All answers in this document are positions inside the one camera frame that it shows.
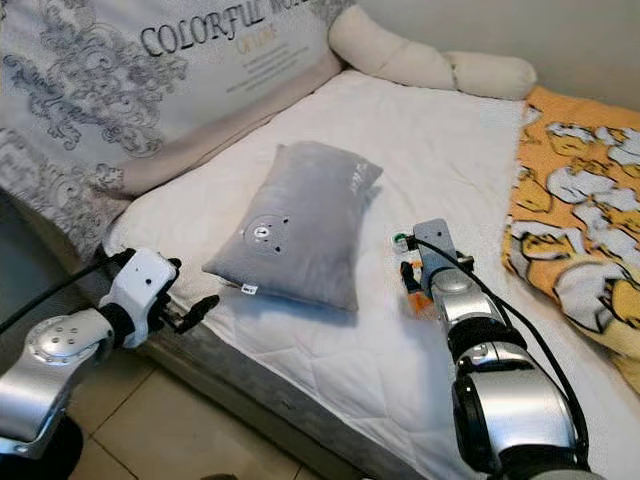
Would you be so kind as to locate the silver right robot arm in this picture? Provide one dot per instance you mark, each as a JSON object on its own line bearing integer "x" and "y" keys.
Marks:
{"x": 510, "y": 410}

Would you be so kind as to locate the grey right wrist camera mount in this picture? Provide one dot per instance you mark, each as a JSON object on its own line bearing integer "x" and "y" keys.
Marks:
{"x": 438, "y": 250}

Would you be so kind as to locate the grey pillow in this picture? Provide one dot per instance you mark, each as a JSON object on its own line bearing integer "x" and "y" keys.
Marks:
{"x": 295, "y": 230}

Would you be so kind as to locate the beige long bolster pillow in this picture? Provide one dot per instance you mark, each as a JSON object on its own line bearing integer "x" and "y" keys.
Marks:
{"x": 390, "y": 55}

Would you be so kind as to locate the yellow cartoon print blanket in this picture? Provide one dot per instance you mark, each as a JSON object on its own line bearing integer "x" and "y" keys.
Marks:
{"x": 580, "y": 200}

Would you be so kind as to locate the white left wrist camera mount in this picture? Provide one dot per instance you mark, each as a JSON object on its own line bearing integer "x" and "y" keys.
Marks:
{"x": 145, "y": 280}

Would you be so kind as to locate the bottle with orange drink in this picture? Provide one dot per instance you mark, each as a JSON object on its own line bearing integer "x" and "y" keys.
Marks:
{"x": 415, "y": 298}

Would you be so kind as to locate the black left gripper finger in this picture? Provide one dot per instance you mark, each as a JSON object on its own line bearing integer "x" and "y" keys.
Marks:
{"x": 204, "y": 305}

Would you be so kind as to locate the grey mattress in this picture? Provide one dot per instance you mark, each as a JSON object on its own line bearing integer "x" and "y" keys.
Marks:
{"x": 260, "y": 380}

